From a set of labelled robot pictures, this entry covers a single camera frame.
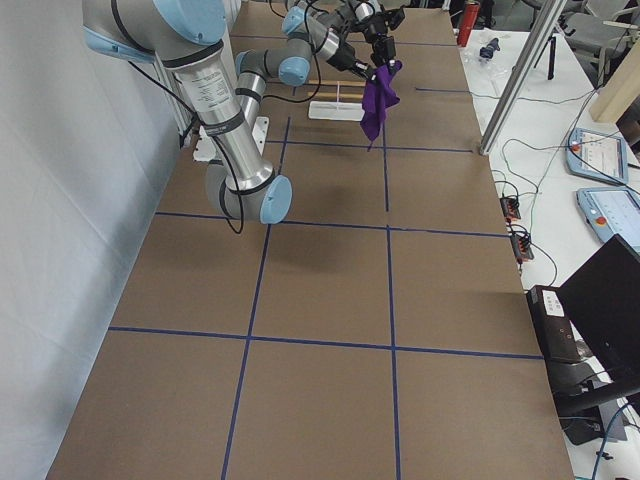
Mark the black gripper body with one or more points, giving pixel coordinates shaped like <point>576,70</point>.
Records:
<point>374,30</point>

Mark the purple towel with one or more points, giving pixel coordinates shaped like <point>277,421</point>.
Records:
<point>377,98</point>

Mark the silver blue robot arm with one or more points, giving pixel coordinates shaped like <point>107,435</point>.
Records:
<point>187,38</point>

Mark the wooden rack rod upper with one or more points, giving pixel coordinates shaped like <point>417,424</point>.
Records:
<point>342,83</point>

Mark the wooden rack rod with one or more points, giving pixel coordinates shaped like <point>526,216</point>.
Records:
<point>335,96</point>
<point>342,83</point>

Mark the wooden rack rod lower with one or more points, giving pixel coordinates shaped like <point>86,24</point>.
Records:
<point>335,96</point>

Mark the red cylinder bottle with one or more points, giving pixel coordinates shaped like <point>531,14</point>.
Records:
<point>467,21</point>

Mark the blue black handheld tool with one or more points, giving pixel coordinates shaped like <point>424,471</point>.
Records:
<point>488,51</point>

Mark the far orange terminal hub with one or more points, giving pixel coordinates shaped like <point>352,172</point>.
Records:
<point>510,208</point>

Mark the orange terminal hub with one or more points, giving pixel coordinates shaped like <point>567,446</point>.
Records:
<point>510,208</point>
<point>521,245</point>

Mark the far teach pendant tablet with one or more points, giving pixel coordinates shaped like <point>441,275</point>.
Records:
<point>597,156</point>

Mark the teach pendant tablet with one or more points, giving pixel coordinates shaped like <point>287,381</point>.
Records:
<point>597,156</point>
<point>610,211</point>

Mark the near orange terminal hub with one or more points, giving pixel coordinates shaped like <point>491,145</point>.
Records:
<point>521,245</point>

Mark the wooden beam block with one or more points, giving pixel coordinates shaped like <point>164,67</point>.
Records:
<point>622,89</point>

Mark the near teach pendant tablet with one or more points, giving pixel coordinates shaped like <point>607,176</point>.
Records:
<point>610,211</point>

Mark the black monitor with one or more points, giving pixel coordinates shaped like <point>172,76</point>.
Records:
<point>601,299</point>

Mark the black computer box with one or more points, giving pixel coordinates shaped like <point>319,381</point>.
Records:
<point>553,327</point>

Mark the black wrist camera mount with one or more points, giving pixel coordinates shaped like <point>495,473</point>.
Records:
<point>392,18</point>

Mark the aluminium frame post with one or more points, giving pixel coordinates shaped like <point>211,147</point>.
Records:
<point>535,42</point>

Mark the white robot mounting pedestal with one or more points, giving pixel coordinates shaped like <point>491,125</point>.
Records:
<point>240,142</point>

